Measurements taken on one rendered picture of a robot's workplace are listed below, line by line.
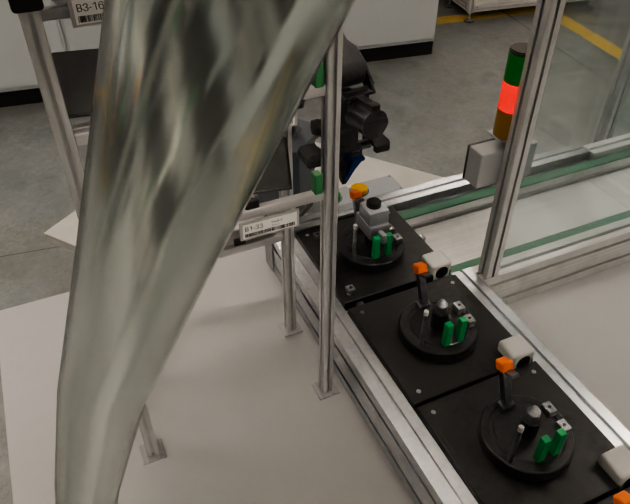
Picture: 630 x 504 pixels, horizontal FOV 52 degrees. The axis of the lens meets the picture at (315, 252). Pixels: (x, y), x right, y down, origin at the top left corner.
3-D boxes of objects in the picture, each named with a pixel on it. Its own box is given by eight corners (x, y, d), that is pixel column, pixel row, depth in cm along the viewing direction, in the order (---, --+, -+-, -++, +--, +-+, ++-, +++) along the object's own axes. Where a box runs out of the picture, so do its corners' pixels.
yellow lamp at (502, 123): (486, 130, 114) (491, 105, 110) (509, 124, 115) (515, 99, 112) (504, 143, 110) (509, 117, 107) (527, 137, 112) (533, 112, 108)
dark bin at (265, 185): (192, 176, 115) (185, 135, 113) (263, 167, 118) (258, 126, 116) (201, 202, 89) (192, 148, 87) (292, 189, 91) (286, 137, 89)
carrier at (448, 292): (347, 316, 121) (350, 266, 113) (454, 281, 129) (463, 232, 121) (413, 413, 105) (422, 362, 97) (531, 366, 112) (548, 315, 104)
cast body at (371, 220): (355, 223, 131) (356, 195, 127) (374, 218, 133) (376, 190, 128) (374, 247, 126) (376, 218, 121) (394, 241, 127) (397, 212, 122)
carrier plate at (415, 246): (295, 239, 139) (294, 231, 138) (391, 212, 147) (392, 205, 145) (344, 311, 122) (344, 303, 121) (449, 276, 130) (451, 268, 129)
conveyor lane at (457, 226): (295, 271, 145) (295, 236, 138) (584, 185, 172) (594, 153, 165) (352, 359, 125) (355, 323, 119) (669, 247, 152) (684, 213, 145)
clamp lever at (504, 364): (497, 401, 101) (494, 359, 98) (507, 397, 101) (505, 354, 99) (512, 412, 98) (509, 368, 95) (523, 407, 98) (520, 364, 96)
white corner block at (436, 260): (418, 269, 132) (421, 254, 129) (437, 263, 133) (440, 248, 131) (431, 283, 129) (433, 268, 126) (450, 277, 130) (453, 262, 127)
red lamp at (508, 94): (491, 104, 110) (496, 77, 107) (515, 99, 112) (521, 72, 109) (509, 117, 107) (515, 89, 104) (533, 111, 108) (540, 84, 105)
